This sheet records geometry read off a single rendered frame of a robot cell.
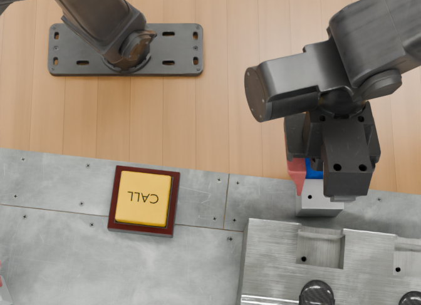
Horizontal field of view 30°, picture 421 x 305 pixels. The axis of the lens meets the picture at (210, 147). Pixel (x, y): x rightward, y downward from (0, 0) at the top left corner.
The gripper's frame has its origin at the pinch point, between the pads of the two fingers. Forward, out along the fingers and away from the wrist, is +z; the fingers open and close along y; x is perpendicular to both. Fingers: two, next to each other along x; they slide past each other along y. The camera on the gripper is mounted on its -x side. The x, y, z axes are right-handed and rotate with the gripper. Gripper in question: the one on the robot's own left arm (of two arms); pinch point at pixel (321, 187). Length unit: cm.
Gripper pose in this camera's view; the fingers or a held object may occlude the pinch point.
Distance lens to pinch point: 94.8
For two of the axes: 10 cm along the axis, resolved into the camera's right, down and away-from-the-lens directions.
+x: 0.0, -7.2, 7.0
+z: -0.3, 7.0, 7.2
